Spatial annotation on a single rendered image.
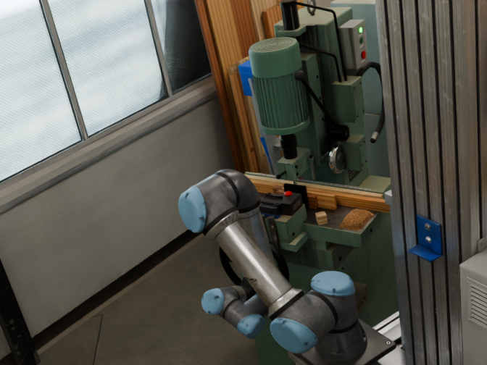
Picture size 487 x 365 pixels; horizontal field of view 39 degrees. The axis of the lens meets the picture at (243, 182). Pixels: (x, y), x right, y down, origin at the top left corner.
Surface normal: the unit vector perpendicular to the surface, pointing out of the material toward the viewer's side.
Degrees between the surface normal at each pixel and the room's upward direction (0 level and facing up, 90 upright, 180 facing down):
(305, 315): 41
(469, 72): 90
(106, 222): 90
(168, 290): 0
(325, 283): 8
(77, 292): 90
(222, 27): 87
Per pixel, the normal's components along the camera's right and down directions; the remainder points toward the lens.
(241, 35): 0.74, 0.13
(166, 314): -0.17, -0.88
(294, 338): -0.61, 0.53
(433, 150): -0.82, 0.38
